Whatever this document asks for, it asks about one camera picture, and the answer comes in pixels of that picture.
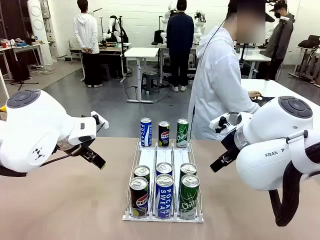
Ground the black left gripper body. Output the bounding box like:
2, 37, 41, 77
56, 136, 98, 161

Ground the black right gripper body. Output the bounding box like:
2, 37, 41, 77
220, 129, 242, 161

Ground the black Pepsi can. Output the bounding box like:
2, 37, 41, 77
129, 176, 149, 218
158, 121, 171, 148
133, 165, 151, 183

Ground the black serving tray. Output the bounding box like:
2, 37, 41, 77
251, 95, 276, 102

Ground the blue Pocari Sweat can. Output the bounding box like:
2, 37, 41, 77
139, 117, 153, 148
154, 173, 175, 220
155, 162, 174, 177

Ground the person's right forearm white sleeve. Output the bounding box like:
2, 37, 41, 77
232, 93, 261, 120

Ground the person in white jacket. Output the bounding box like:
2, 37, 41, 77
187, 0, 267, 141

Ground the white table behind person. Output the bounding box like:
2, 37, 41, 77
234, 47, 272, 80

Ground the person's left hand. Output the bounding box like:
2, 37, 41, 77
248, 90, 263, 101

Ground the green Chilsung can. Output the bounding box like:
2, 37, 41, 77
179, 162, 198, 180
176, 118, 190, 148
179, 174, 201, 220

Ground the large white side table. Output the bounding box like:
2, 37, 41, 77
240, 78, 320, 118

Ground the grey plastic stool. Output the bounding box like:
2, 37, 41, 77
140, 71, 161, 95

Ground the black tripod stand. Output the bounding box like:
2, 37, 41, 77
8, 37, 40, 91

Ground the desk under background robot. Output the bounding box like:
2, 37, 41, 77
98, 42, 132, 81

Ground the white standing desk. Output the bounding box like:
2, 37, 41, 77
123, 46, 161, 104

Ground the white table with clutter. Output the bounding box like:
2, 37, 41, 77
0, 42, 46, 81

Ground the bystander in white hoodie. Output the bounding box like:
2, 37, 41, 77
73, 0, 104, 88

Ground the bystander in grey jacket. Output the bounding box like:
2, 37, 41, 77
263, 1, 296, 82

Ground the bystander in navy jacket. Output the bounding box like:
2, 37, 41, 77
166, 0, 195, 93

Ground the black bag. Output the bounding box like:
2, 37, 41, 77
297, 34, 320, 50

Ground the white tower air conditioner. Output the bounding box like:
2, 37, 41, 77
26, 0, 55, 66

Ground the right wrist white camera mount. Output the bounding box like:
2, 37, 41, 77
209, 112, 245, 134

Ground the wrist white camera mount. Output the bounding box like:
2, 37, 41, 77
209, 112, 245, 134
90, 110, 110, 130

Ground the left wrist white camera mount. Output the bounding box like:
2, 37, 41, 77
90, 110, 110, 130

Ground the black headset cable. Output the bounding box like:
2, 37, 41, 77
191, 18, 231, 140

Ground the white wire can rack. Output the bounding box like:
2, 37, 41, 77
121, 138, 205, 223

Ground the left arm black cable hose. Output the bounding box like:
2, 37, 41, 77
0, 165, 29, 178

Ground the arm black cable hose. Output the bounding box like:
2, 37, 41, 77
268, 142, 320, 228
0, 165, 29, 178

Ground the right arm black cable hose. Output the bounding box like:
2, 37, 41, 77
268, 142, 320, 228

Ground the white power strip with cables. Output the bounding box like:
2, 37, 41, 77
28, 63, 56, 75

